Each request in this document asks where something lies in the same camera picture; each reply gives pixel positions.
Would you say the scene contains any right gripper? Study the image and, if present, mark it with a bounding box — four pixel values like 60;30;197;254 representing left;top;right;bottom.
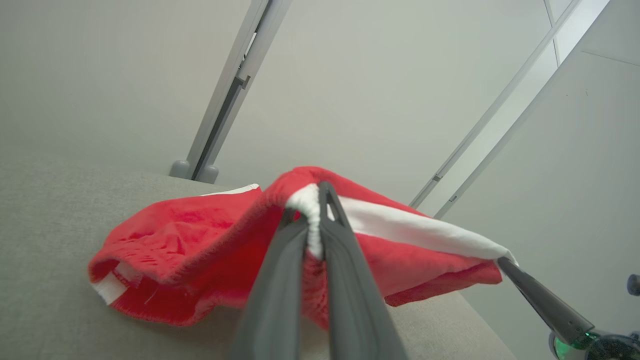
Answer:
497;257;640;360

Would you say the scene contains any grey partition post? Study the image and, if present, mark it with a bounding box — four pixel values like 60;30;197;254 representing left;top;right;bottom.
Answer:
169;0;294;184

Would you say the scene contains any grey aluminium wall rail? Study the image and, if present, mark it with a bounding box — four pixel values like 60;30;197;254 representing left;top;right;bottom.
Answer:
409;0;584;209
433;0;614;220

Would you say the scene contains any red and white garment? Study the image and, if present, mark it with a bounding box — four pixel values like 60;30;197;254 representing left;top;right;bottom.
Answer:
87;166;519;331

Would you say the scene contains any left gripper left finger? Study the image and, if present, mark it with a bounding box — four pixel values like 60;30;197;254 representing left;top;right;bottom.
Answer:
229;209;311;360

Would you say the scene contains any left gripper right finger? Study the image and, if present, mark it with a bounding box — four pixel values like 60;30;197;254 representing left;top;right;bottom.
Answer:
318;181;408;360

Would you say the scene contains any grey fabric sofa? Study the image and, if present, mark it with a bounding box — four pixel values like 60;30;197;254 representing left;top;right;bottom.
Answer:
0;160;517;360

